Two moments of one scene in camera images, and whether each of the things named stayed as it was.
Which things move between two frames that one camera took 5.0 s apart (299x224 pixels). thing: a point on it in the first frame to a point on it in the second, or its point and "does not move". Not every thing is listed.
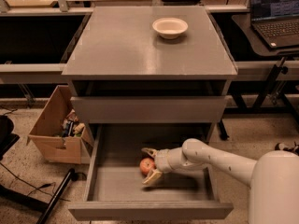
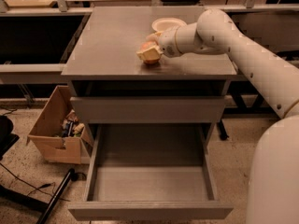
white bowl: x=170 y=27 does not move
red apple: x=147 y=165 to x=147 y=45
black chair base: x=7 y=137 does not move
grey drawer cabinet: x=146 y=65 does not move
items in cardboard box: x=71 y=125 does not move
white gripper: x=162 y=161 to x=167 y=43
